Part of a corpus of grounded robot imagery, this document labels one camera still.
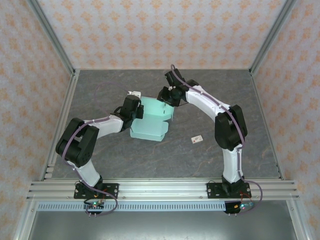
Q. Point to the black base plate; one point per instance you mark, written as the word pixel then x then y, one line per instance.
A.
pixel 213 190
pixel 111 188

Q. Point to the small white tag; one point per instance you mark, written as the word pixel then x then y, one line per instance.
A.
pixel 196 139

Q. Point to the long aluminium mounting rail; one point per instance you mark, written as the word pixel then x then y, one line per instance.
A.
pixel 162 190

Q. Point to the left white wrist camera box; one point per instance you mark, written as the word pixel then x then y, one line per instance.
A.
pixel 135 94

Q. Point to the grey metal sheet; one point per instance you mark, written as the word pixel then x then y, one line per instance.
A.
pixel 160 226

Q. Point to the small lit circuit board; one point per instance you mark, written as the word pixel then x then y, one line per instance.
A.
pixel 95 205
pixel 243 205

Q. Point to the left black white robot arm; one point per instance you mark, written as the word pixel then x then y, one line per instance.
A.
pixel 75 145

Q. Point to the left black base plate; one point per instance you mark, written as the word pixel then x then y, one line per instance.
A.
pixel 111 188

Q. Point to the tall aluminium frame post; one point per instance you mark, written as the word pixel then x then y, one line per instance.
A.
pixel 53 37
pixel 270 35

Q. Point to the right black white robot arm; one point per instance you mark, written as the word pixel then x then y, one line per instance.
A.
pixel 230 130

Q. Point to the teal paper box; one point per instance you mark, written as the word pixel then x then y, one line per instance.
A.
pixel 150 125

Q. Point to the aluminium table side rail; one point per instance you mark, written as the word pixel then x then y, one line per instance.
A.
pixel 259 100
pixel 68 100

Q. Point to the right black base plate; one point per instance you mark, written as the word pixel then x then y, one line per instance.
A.
pixel 213 190

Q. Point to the short aluminium frame post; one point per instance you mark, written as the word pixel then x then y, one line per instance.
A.
pixel 25 222
pixel 298 222

